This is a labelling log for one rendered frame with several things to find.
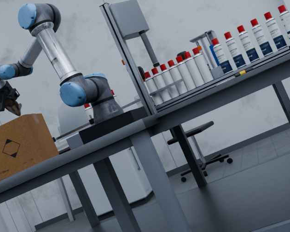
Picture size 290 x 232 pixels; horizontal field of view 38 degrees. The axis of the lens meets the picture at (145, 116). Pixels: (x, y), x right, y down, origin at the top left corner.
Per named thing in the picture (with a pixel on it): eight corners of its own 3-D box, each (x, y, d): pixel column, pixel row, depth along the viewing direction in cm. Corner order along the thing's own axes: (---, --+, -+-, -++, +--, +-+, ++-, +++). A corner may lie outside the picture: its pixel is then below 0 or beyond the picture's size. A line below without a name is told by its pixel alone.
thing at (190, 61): (206, 84, 236) (191, 50, 236) (204, 84, 231) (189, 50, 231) (198, 88, 238) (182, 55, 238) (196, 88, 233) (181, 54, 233)
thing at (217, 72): (233, 72, 244) (215, 31, 244) (230, 72, 231) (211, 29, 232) (211, 82, 248) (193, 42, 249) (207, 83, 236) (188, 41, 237)
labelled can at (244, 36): (260, 59, 226) (244, 24, 226) (259, 59, 221) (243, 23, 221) (251, 63, 227) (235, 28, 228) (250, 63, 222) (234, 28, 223)
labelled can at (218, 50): (234, 71, 231) (218, 37, 231) (233, 71, 226) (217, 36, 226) (225, 75, 232) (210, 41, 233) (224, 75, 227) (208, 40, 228)
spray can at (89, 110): (104, 130, 259) (90, 100, 260) (100, 132, 254) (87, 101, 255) (97, 134, 261) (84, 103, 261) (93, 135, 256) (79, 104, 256)
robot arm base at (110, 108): (127, 112, 211) (120, 94, 211) (118, 114, 197) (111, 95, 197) (101, 123, 215) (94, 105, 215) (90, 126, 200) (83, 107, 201)
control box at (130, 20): (150, 29, 236) (136, -2, 236) (126, 35, 226) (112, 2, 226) (140, 36, 244) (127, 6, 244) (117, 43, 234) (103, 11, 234)
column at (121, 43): (158, 114, 231) (109, 3, 233) (156, 115, 227) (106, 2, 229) (151, 118, 233) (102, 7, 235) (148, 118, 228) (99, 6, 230)
